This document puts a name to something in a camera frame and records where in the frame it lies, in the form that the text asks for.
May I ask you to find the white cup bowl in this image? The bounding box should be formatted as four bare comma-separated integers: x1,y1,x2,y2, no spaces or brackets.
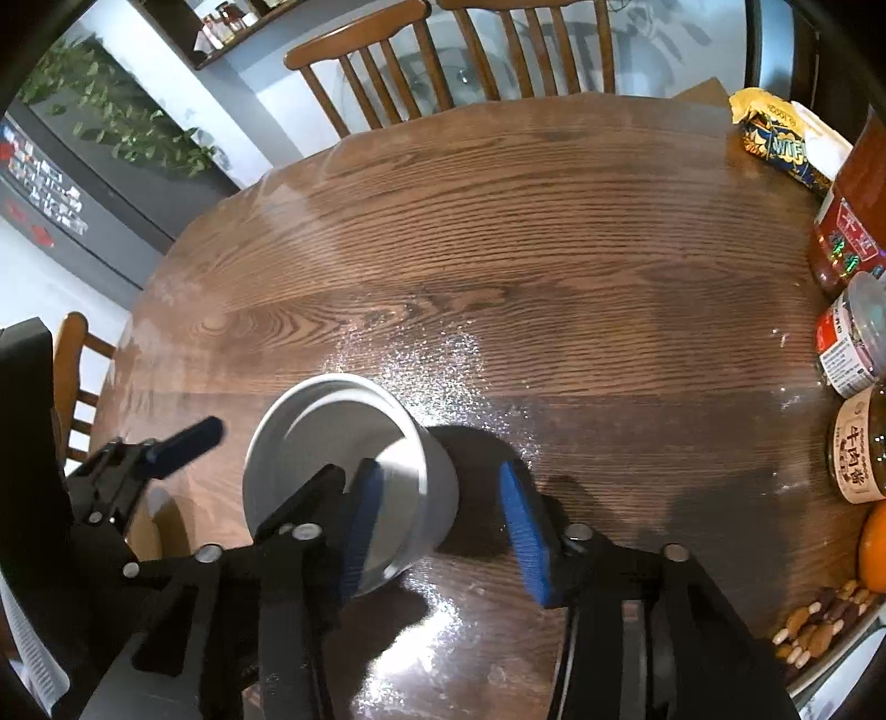
242,372,461,598

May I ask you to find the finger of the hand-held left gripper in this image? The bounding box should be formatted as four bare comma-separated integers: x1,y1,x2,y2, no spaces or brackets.
69,416,226,548

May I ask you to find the pile of mixed nuts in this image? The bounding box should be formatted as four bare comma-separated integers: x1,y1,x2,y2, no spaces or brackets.
771,582,880,669

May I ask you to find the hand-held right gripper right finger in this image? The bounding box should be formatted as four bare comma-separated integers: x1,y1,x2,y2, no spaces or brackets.
499,460,804,720

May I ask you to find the orange fruit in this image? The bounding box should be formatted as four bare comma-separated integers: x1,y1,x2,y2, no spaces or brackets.
857,502,886,595

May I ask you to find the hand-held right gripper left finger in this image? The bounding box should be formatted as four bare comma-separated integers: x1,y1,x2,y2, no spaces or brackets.
79,460,385,720

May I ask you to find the jar with red label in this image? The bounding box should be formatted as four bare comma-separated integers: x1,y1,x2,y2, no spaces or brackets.
813,271,886,399

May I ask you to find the yellow and blue snack packet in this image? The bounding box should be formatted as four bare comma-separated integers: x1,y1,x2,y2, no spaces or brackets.
729,88,835,198

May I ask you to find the white packet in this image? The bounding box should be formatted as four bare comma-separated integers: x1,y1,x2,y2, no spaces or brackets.
789,100,856,198

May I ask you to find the grey refrigerator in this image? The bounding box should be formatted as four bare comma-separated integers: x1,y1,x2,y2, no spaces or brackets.
0,97,240,292

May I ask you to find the green trailing plant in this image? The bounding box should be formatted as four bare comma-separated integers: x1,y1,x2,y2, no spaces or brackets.
17,34,223,181

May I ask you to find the flat cardboard piece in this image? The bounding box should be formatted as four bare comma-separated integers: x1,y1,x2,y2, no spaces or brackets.
674,78,735,105

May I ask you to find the dark wooden wall shelf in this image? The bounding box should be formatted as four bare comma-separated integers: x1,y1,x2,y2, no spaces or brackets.
131,0,309,71

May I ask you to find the jar with beige label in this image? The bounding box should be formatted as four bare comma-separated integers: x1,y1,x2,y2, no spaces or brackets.
827,384,886,505

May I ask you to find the large red sauce jar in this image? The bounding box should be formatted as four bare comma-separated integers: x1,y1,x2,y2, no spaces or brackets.
806,104,886,299

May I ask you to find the group of fridge magnets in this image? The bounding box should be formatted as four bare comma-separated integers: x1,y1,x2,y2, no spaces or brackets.
0,117,91,245

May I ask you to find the grey snack plate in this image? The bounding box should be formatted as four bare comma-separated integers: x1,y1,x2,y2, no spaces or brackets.
782,602,886,702

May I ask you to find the wooden chair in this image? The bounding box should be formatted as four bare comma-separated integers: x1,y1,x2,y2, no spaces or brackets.
51,311,117,479
284,0,434,140
437,0,617,105

